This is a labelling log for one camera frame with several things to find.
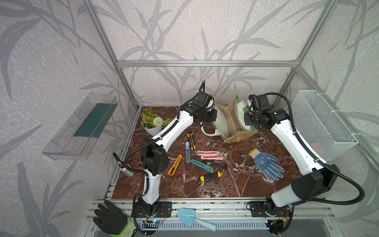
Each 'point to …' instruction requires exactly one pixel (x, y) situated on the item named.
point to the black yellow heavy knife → (203, 178)
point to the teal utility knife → (202, 166)
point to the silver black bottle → (121, 164)
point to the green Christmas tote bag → (229, 124)
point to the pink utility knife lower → (213, 157)
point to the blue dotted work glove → (262, 161)
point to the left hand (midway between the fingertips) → (216, 117)
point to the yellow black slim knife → (190, 136)
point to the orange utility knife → (174, 165)
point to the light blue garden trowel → (187, 215)
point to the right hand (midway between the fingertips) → (249, 116)
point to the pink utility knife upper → (205, 153)
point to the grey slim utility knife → (187, 153)
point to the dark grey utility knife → (221, 165)
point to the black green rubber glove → (114, 222)
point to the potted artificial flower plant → (152, 124)
